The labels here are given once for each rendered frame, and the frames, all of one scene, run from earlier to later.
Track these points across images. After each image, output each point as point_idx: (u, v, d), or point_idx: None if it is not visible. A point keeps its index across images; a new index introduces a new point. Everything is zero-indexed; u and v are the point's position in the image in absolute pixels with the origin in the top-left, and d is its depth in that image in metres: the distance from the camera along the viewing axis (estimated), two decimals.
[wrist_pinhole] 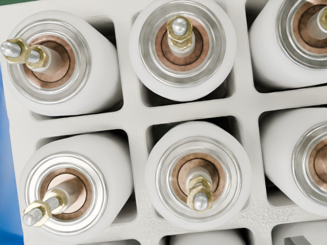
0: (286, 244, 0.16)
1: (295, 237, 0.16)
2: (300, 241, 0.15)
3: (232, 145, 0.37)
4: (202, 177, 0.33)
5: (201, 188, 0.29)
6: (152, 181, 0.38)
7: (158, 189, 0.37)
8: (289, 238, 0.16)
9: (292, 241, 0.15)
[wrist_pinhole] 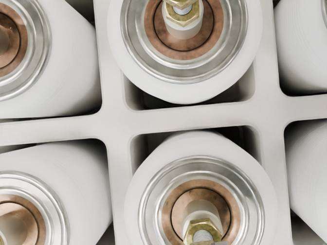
0: None
1: (219, 243, 0.16)
2: None
3: (251, 170, 0.26)
4: None
5: None
6: (133, 218, 0.26)
7: (142, 230, 0.26)
8: (214, 244, 0.16)
9: None
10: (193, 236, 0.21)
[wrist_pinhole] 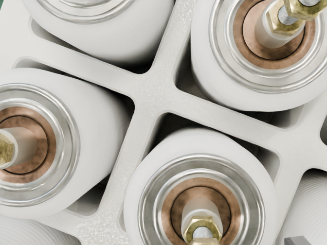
0: (286, 244, 0.16)
1: (295, 237, 0.16)
2: (300, 241, 0.15)
3: None
4: (184, 233, 0.22)
5: None
6: (228, 153, 0.25)
7: (215, 159, 0.25)
8: (289, 238, 0.16)
9: (292, 241, 0.15)
10: (210, 231, 0.21)
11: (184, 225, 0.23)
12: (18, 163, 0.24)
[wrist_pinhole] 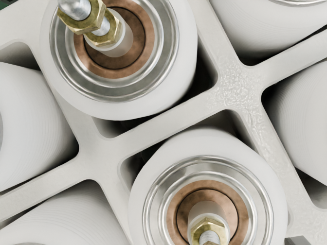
0: (286, 244, 0.16)
1: (295, 237, 0.16)
2: (300, 241, 0.15)
3: (142, 187, 0.25)
4: None
5: None
6: None
7: None
8: (289, 238, 0.16)
9: (292, 241, 0.15)
10: (203, 233, 0.21)
11: (224, 224, 0.22)
12: None
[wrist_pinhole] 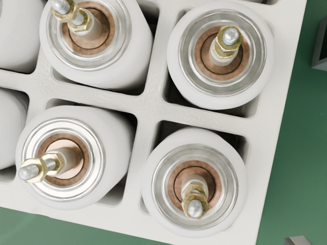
0: (286, 244, 0.16)
1: (295, 237, 0.16)
2: (300, 241, 0.15)
3: (132, 46, 0.37)
4: None
5: (52, 9, 0.30)
6: None
7: None
8: (289, 238, 0.16)
9: (292, 241, 0.15)
10: (81, 15, 0.34)
11: (70, 28, 0.35)
12: (65, 152, 0.36)
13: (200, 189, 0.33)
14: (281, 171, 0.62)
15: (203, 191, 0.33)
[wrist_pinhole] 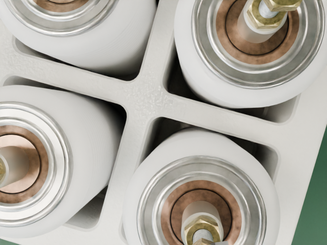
0: None
1: (219, 243, 0.16)
2: None
3: (124, 5, 0.25)
4: None
5: None
6: None
7: None
8: (214, 244, 0.16)
9: None
10: None
11: None
12: (11, 154, 0.24)
13: None
14: None
15: None
